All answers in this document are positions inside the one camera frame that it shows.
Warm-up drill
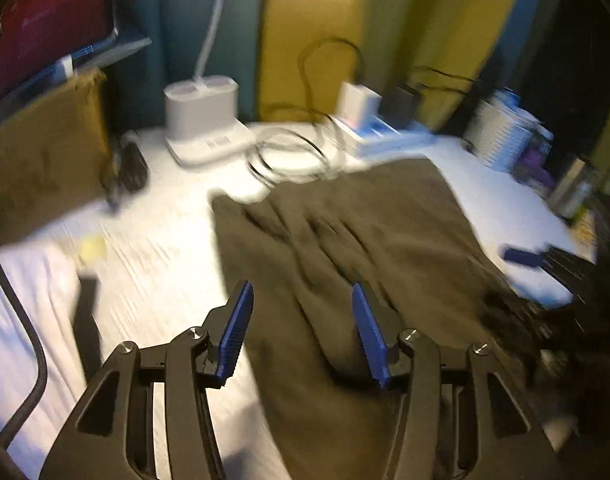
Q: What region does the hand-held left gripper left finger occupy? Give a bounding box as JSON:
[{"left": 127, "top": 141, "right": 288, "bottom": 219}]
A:
[{"left": 38, "top": 280, "right": 256, "bottom": 480}]

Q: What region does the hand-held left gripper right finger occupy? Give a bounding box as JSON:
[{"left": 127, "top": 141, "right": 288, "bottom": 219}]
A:
[{"left": 351, "top": 282, "right": 560, "bottom": 480}]

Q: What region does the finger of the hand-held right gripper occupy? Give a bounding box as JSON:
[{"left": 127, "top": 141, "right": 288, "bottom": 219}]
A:
[{"left": 502, "top": 244, "right": 593, "bottom": 301}]

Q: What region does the brown t-shirt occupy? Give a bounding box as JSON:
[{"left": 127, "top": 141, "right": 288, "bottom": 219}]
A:
[{"left": 210, "top": 157, "right": 576, "bottom": 480}]

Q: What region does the steel thermos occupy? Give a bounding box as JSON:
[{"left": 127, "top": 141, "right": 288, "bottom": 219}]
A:
[{"left": 550, "top": 157, "right": 598, "bottom": 218}]

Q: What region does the purple cloth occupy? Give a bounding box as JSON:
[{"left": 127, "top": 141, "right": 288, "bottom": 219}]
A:
[{"left": 515, "top": 150, "right": 556, "bottom": 191}]

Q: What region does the white plastic basket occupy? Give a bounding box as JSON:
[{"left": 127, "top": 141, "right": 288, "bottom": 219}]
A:
[{"left": 465, "top": 90, "right": 540, "bottom": 173}]

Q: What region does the small yellow paper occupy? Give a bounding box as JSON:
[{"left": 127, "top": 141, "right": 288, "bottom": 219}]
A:
[{"left": 80, "top": 239, "right": 107, "bottom": 262}]

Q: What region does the white power strip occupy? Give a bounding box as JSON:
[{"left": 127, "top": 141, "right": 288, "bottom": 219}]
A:
[{"left": 330, "top": 115, "right": 436, "bottom": 158}]

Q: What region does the black charger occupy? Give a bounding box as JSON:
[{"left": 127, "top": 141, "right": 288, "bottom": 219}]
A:
[{"left": 382, "top": 85, "right": 418, "bottom": 128}]

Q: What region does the white desk lamp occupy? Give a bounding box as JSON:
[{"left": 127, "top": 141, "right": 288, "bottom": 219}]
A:
[{"left": 164, "top": 0, "right": 256, "bottom": 166}]

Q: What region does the dark glass window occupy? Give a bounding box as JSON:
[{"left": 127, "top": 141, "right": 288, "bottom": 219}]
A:
[{"left": 480, "top": 0, "right": 610, "bottom": 196}]

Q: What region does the white charger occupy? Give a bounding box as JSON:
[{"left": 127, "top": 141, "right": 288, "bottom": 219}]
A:
[{"left": 336, "top": 82, "right": 381, "bottom": 128}]

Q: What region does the cardboard box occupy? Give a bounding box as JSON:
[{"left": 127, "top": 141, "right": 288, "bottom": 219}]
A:
[{"left": 0, "top": 67, "right": 116, "bottom": 246}]

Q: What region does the yellow curtain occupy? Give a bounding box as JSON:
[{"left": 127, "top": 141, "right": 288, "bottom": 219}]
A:
[{"left": 257, "top": 0, "right": 530, "bottom": 126}]

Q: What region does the teal curtain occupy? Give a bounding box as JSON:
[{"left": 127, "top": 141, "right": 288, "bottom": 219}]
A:
[{"left": 108, "top": 0, "right": 276, "bottom": 131}]

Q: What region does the tablet with red screen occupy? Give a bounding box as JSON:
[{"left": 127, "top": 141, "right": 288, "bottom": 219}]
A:
[{"left": 0, "top": 0, "right": 153, "bottom": 111}]

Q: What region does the black strap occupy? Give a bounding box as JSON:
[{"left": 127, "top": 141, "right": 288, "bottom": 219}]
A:
[{"left": 72, "top": 272, "right": 102, "bottom": 381}]

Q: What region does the white charger's black cable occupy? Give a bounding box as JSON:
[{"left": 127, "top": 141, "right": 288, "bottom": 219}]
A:
[{"left": 247, "top": 37, "right": 366, "bottom": 186}]

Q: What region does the thick black braided cable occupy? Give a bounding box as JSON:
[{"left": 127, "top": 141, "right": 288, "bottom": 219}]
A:
[{"left": 0, "top": 230, "right": 48, "bottom": 451}]

